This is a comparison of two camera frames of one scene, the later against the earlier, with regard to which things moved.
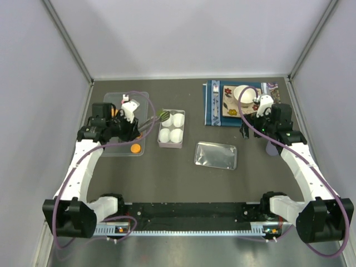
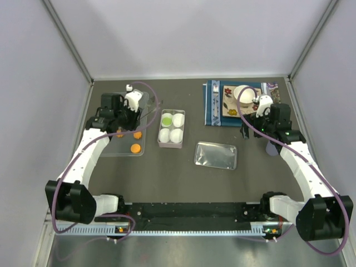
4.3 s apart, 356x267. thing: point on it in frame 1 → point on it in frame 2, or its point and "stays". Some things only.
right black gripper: x=252 y=118 stays
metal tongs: x=163 y=117 → x=150 y=108
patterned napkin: x=273 y=88 stays
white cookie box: x=171 y=132 stays
